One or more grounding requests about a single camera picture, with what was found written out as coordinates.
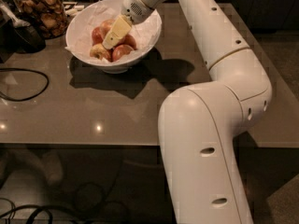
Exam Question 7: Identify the white ceramic bowl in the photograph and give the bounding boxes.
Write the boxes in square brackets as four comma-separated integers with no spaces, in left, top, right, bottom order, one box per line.
[65,0,164,75]

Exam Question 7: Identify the black cables on floor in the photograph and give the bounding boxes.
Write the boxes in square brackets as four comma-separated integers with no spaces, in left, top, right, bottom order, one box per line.
[0,159,132,224]

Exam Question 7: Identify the back left red apple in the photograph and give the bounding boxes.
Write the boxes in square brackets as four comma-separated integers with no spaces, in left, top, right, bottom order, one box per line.
[92,26,103,45]

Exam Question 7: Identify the black cable on table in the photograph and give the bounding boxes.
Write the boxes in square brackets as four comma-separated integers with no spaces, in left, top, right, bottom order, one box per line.
[0,67,50,103]

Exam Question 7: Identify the glass jar of chips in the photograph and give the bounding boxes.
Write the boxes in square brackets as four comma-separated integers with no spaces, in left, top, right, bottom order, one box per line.
[14,0,68,39]

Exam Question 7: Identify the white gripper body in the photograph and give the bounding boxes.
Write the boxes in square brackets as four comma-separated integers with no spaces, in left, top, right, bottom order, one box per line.
[121,0,153,24]

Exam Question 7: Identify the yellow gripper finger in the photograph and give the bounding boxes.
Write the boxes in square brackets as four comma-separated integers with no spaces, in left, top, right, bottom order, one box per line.
[102,15,132,49]

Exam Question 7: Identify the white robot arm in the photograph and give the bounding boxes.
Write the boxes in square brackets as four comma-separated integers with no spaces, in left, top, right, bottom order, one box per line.
[104,0,272,224]

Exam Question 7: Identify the small white items behind bowl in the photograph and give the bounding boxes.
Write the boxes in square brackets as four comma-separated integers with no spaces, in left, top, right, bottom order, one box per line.
[64,2,85,17]

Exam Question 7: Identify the front left yellowish apple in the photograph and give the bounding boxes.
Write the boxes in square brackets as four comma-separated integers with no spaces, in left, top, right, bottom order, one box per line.
[90,43,112,62]

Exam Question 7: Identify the back right red apple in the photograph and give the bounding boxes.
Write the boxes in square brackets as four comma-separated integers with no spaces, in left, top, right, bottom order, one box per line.
[124,35,137,50]

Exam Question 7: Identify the front right red apple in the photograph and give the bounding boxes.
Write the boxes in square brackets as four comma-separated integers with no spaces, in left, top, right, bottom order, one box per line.
[112,44,134,62]

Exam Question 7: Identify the black appliance with silver handle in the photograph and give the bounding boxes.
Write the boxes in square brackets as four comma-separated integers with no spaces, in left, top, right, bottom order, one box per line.
[0,0,46,54]

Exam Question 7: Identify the large top red apple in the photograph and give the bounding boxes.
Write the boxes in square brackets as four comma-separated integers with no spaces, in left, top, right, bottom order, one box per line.
[99,20,125,49]

